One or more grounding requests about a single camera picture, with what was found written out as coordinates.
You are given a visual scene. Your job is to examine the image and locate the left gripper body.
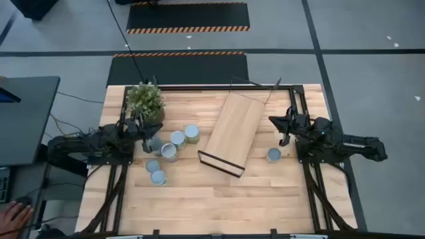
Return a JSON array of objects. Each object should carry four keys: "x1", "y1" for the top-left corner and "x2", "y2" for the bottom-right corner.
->
[{"x1": 124, "y1": 114, "x2": 152, "y2": 154}]

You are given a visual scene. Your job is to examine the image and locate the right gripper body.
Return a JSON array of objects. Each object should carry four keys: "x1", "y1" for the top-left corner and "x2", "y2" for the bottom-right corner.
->
[{"x1": 280, "y1": 106, "x2": 313, "y2": 147}]

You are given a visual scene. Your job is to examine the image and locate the teal tuna fish can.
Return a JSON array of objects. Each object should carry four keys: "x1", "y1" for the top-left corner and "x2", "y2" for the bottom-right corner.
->
[{"x1": 148, "y1": 136, "x2": 164, "y2": 157}]

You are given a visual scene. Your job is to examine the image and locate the tin can with yellowish label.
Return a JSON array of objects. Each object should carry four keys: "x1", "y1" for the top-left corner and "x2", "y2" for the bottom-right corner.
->
[
  {"x1": 169, "y1": 129, "x2": 187, "y2": 151},
  {"x1": 160, "y1": 142, "x2": 179, "y2": 163},
  {"x1": 184, "y1": 123, "x2": 201, "y2": 145}
]

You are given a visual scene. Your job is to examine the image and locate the green peas polka-dot can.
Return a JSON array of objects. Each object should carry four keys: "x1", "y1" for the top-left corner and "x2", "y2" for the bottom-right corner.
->
[{"x1": 266, "y1": 147, "x2": 282, "y2": 164}]

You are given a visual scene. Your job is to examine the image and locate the white tomato label can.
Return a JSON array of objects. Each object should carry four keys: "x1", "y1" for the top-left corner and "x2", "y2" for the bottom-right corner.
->
[{"x1": 145, "y1": 159, "x2": 161, "y2": 173}]

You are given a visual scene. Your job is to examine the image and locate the large carrot and peas can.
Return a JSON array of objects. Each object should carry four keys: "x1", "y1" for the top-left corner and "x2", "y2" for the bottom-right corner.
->
[{"x1": 149, "y1": 169, "x2": 168, "y2": 187}]

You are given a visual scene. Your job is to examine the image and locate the potted green plant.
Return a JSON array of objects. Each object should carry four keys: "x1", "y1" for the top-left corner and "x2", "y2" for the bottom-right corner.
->
[{"x1": 126, "y1": 81, "x2": 166, "y2": 126}]

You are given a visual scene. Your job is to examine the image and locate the black hazard-striped floor mat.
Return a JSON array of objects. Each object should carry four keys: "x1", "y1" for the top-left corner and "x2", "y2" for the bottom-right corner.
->
[
  {"x1": 126, "y1": 1, "x2": 250, "y2": 35},
  {"x1": 106, "y1": 51, "x2": 250, "y2": 88}
]

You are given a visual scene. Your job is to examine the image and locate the grey keyboard desk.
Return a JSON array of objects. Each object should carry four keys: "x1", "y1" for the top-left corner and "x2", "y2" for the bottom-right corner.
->
[{"x1": 0, "y1": 161, "x2": 51, "y2": 239}]

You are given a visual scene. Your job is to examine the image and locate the black caster wheel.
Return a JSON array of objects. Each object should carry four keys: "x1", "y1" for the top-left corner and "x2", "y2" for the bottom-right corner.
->
[{"x1": 37, "y1": 224, "x2": 56, "y2": 238}]

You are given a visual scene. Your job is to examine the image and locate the black computer monitor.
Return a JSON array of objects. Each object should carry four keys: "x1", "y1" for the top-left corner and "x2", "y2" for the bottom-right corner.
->
[{"x1": 0, "y1": 86, "x2": 21, "y2": 104}]

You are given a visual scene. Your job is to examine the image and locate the black keyboard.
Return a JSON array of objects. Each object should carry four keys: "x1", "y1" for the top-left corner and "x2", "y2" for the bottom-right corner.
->
[{"x1": 0, "y1": 167, "x2": 11, "y2": 204}]

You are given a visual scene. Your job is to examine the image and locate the person's hand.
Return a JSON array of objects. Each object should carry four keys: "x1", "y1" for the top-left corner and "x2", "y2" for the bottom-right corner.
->
[{"x1": 0, "y1": 200, "x2": 35, "y2": 239}]

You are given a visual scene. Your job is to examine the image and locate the wooden shelf with black frame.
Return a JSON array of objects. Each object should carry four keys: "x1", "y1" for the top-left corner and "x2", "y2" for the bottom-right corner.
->
[{"x1": 197, "y1": 78, "x2": 283, "y2": 179}]

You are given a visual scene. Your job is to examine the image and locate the black aluminium table frame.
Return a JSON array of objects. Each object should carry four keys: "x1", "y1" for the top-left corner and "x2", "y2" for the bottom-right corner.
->
[{"x1": 79, "y1": 84, "x2": 358, "y2": 235}]

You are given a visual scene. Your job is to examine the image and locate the black hanging cable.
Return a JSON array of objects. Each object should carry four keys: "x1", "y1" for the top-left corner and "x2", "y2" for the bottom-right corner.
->
[{"x1": 106, "y1": 0, "x2": 147, "y2": 84}]

